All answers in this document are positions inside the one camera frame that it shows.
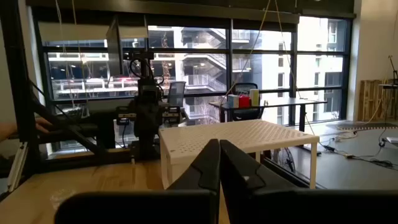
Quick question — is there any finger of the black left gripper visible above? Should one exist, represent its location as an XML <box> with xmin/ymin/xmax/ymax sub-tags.
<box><xmin>135</xmin><ymin>102</ymin><xmax>150</xmax><ymax>134</ymax></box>
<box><xmin>149</xmin><ymin>102</ymin><xmax>163</xmax><ymax>134</ymax></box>

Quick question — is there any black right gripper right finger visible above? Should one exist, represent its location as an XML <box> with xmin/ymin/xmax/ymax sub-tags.
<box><xmin>220</xmin><ymin>139</ymin><xmax>398</xmax><ymax>224</ymax></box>

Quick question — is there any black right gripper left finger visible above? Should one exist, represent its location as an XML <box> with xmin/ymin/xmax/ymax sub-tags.
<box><xmin>54</xmin><ymin>139</ymin><xmax>221</xmax><ymax>224</ymax></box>

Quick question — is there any black floor fan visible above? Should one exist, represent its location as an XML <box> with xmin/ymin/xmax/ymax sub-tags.
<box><xmin>272</xmin><ymin>147</ymin><xmax>296</xmax><ymax>174</ymax></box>

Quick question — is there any white perforated metal shelf riser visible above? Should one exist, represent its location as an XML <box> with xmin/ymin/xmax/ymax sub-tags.
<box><xmin>158</xmin><ymin>119</ymin><xmax>320</xmax><ymax>190</ymax></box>

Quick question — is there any dark grey monitor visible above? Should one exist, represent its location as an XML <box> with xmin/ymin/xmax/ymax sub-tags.
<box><xmin>105</xmin><ymin>17</ymin><xmax>124</xmax><ymax>77</ymax></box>

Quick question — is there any blue and white box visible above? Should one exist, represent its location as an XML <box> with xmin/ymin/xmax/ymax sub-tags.
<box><xmin>227</xmin><ymin>94</ymin><xmax>239</xmax><ymax>109</ymax></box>

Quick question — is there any person's hand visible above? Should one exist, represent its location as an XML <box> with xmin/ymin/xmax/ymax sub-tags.
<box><xmin>34</xmin><ymin>116</ymin><xmax>53</xmax><ymax>134</ymax></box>

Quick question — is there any red box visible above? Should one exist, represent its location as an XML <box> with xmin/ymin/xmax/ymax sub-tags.
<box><xmin>238</xmin><ymin>94</ymin><xmax>251</xmax><ymax>109</ymax></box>

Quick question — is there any white and green box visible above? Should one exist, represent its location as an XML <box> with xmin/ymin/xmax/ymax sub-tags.
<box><xmin>249</xmin><ymin>88</ymin><xmax>260</xmax><ymax>107</ymax></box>

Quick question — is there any black office chair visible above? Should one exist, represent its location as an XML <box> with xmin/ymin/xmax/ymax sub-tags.
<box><xmin>230</xmin><ymin>82</ymin><xmax>266</xmax><ymax>121</ymax></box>

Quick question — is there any dark office desk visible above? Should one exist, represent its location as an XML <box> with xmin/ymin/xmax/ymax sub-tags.
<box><xmin>208</xmin><ymin>97</ymin><xmax>328</xmax><ymax>132</ymax></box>

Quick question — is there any white roller blind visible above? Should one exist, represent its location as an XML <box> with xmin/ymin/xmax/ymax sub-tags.
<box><xmin>37</xmin><ymin>21</ymin><xmax>149</xmax><ymax>43</ymax></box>

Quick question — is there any wooden pallet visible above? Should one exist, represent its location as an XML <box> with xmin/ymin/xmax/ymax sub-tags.
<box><xmin>357</xmin><ymin>79</ymin><xmax>393</xmax><ymax>122</ymax></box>

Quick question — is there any black tripod stand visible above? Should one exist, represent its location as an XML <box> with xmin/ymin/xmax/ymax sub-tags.
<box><xmin>378</xmin><ymin>55</ymin><xmax>398</xmax><ymax>123</ymax></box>

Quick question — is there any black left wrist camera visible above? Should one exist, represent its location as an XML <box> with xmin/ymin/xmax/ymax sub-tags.
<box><xmin>138</xmin><ymin>77</ymin><xmax>161</xmax><ymax>100</ymax></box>

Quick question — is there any silver aluminium bracket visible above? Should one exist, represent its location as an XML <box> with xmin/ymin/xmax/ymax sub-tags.
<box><xmin>6</xmin><ymin>141</ymin><xmax>29</xmax><ymax>193</ymax></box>

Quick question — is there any black floor cable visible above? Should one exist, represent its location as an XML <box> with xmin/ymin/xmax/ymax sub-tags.
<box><xmin>317</xmin><ymin>127</ymin><xmax>398</xmax><ymax>171</ymax></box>

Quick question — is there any yellow hanging rope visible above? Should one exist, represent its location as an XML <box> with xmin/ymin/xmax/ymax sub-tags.
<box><xmin>220</xmin><ymin>0</ymin><xmax>272</xmax><ymax>105</ymax></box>

